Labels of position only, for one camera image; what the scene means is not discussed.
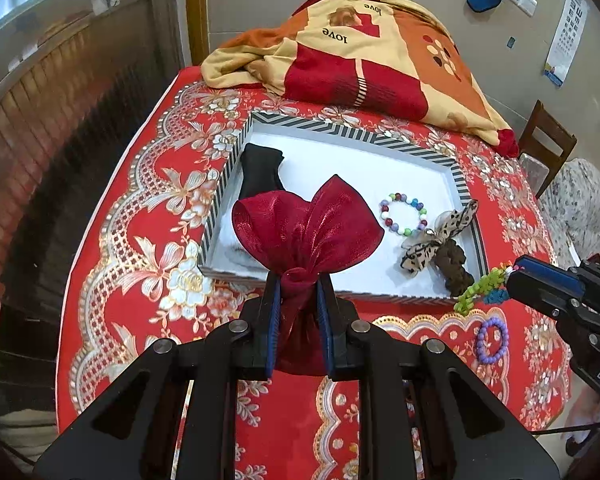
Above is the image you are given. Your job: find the green loom band bracelet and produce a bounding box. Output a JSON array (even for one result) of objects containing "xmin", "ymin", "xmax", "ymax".
[{"xmin": 454, "ymin": 262, "xmax": 511, "ymax": 317}]

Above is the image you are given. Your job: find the wooden slatted cabinet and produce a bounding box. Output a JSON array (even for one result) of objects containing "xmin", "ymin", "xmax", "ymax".
[{"xmin": 0, "ymin": 0, "xmax": 186, "ymax": 311}]

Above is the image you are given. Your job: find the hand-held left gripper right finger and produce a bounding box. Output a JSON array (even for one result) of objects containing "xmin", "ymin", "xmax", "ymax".
[{"xmin": 316, "ymin": 275, "xmax": 561, "ymax": 480}]

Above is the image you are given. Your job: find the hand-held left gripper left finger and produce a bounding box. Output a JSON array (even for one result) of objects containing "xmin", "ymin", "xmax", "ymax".
[{"xmin": 32, "ymin": 267, "xmax": 283, "ymax": 480}]

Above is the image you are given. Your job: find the red floral tablecloth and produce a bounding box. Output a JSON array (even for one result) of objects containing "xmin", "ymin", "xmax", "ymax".
[{"xmin": 55, "ymin": 65, "xmax": 573, "ymax": 480}]

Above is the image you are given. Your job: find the red organza pouch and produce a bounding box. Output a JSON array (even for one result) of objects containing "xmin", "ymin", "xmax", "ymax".
[{"xmin": 231, "ymin": 174, "xmax": 385, "ymax": 377}]

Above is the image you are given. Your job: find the black velvet pouch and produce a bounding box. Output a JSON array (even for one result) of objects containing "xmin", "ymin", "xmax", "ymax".
[{"xmin": 239, "ymin": 142, "xmax": 287, "ymax": 206}]

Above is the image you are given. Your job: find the purple bead bracelet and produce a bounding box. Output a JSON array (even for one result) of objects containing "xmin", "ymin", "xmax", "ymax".
[{"xmin": 476, "ymin": 317, "xmax": 510, "ymax": 365}]

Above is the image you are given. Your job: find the leopard bow brown scrunchie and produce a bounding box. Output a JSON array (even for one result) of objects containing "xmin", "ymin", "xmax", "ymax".
[{"xmin": 400, "ymin": 199, "xmax": 481, "ymax": 302}]

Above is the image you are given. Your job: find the printed red yellow blanket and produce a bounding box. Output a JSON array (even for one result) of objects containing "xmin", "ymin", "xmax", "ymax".
[{"xmin": 200, "ymin": 0, "xmax": 521, "ymax": 158}]

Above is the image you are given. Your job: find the floral patterned cloth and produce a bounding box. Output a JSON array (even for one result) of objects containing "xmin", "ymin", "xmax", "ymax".
[{"xmin": 537, "ymin": 158, "xmax": 600, "ymax": 261}]

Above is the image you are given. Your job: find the wooden chair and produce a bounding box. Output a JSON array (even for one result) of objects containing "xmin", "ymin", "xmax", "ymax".
[{"xmin": 517, "ymin": 100, "xmax": 578, "ymax": 198}]

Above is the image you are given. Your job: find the striped-rim white tray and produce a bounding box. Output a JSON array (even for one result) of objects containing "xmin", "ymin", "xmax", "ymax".
[{"xmin": 197, "ymin": 111, "xmax": 490, "ymax": 311}]

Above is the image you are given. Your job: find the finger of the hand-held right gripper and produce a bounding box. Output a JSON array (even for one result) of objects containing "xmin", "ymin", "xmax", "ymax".
[
  {"xmin": 512, "ymin": 255, "xmax": 587, "ymax": 294},
  {"xmin": 505, "ymin": 272, "xmax": 582, "ymax": 318}
]

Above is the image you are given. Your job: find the black cable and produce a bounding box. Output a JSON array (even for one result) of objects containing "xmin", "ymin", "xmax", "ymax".
[{"xmin": 530, "ymin": 422, "xmax": 600, "ymax": 436}]

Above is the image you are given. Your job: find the multicolour bead bracelet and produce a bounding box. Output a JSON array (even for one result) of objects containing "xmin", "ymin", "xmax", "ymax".
[{"xmin": 379, "ymin": 191, "xmax": 428, "ymax": 237}]

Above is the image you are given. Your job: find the wall calendar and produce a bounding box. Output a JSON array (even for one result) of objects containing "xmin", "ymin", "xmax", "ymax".
[{"xmin": 544, "ymin": 0, "xmax": 590, "ymax": 88}]

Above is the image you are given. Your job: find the wooden door frame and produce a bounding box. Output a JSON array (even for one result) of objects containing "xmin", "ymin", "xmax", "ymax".
[{"xmin": 180, "ymin": 0, "xmax": 211, "ymax": 67}]

